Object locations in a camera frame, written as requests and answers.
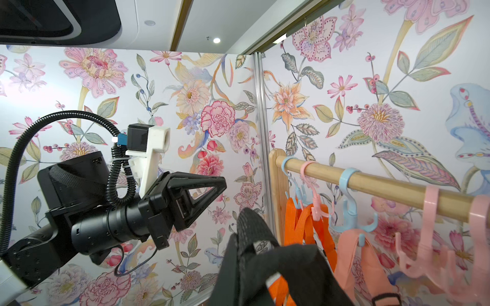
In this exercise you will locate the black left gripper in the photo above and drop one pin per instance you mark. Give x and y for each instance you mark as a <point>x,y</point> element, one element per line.
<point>169,205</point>

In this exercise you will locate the orange bag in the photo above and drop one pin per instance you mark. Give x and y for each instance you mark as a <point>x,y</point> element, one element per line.
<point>300,228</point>

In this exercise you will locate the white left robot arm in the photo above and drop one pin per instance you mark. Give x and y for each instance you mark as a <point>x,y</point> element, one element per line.
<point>80,221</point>

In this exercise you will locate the blue plastic hook far left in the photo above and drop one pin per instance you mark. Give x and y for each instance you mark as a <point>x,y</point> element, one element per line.
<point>299,196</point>

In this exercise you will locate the blue plastic hook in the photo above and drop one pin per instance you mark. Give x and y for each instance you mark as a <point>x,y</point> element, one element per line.
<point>299,196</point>
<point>350,215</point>

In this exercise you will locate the pink plastic hook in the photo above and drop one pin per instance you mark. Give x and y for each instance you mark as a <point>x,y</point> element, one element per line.
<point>316,207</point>
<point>477,291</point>

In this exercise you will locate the pink plastic hook right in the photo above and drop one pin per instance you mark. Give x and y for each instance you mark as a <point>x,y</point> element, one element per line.
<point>477,291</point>

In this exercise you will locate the wooden hanging rack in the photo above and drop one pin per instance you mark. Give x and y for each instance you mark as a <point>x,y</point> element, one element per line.
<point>451,204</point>

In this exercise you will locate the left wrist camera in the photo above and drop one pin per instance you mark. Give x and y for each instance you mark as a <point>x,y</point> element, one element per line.
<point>144,145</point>

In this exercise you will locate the aluminium corner post left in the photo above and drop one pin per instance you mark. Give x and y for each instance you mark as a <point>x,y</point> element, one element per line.
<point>264,135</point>

